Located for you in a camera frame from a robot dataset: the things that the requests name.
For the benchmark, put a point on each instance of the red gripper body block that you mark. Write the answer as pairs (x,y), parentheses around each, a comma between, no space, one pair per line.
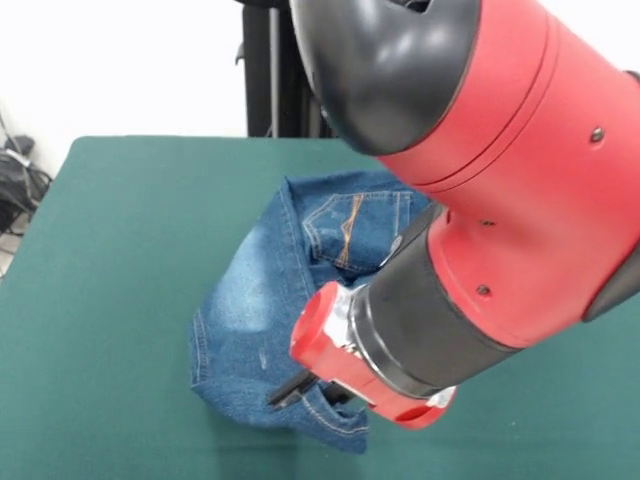
(315,345)

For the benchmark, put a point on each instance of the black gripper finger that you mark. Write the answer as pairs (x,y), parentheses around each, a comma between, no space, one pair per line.
(292,390)
(339,392)

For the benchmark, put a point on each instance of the dark green table cloth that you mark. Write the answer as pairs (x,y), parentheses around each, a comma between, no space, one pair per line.
(100,250)

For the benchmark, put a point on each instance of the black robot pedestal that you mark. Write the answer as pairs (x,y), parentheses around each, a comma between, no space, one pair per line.
(280,75)

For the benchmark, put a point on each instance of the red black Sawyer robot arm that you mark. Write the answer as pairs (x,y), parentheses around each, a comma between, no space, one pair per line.
(500,175)

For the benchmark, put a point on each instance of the blue denim jeans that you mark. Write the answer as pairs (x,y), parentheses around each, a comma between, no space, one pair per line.
(250,310)

